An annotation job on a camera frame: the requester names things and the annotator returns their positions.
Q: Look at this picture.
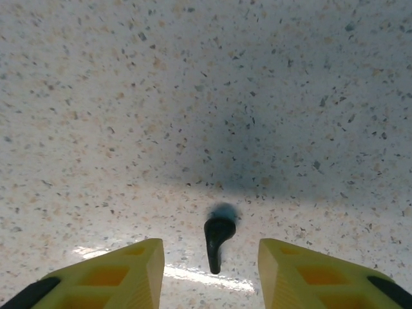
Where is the black wireless earbud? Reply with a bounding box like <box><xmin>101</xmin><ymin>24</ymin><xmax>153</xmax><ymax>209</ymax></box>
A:
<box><xmin>203</xmin><ymin>201</ymin><xmax>243</xmax><ymax>276</ymax></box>

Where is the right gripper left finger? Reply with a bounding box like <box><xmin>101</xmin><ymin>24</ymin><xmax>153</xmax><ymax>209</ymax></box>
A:
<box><xmin>0</xmin><ymin>238</ymin><xmax>165</xmax><ymax>309</ymax></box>

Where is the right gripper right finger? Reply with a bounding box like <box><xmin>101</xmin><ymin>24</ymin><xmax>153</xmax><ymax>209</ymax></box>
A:
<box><xmin>258</xmin><ymin>238</ymin><xmax>412</xmax><ymax>309</ymax></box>

